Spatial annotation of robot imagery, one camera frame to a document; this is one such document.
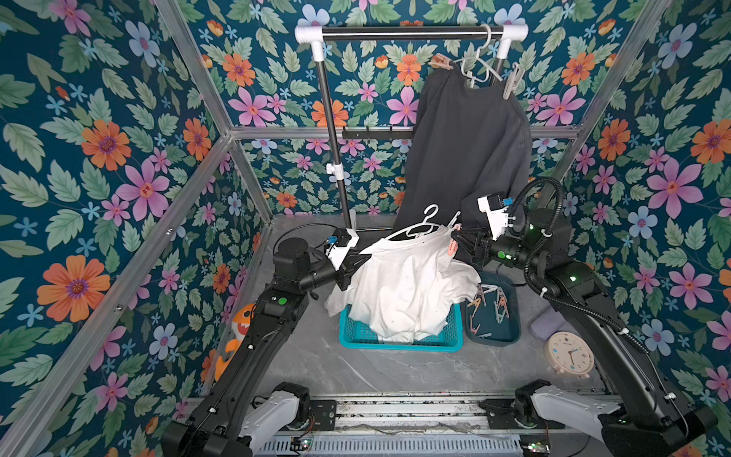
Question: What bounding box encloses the lavender cloth item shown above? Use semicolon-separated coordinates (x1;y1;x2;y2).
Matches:
529;307;567;341

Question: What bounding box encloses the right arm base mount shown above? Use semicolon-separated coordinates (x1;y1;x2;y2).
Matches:
478;398;567;430

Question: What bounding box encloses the dark grey t-shirt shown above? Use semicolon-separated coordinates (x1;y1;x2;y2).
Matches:
393;69;533;232

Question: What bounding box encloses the black wall hook rail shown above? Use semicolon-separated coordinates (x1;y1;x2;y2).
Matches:
339;126;414;142

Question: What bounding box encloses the teal laundry basket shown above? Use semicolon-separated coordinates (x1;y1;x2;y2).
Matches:
339;305;464;353

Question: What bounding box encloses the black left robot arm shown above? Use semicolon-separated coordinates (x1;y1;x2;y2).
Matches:
161;228;364;456

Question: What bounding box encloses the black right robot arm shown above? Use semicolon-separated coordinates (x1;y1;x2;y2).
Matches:
452;177;719;456

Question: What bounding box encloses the salmon clothespin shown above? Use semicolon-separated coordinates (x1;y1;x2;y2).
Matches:
447;239;459;257

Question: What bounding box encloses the beige round clock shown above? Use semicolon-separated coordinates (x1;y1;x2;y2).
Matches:
544;331;595;378

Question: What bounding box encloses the white steel clothes rack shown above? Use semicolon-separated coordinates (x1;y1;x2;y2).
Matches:
294;22;529;247

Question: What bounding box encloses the white garment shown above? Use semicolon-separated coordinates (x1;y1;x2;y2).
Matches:
325;226;481;341

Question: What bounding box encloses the dark teal clothespin tray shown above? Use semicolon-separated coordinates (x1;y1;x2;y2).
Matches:
460;272;522;348

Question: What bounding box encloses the white plastic hanger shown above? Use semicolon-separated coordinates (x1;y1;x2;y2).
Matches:
386;204;442;241
452;25;504;89

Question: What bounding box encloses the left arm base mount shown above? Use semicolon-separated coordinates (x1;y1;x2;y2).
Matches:
281;399;338;432

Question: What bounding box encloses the orange shark plush toy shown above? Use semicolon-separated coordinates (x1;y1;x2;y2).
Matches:
200;304;256;382

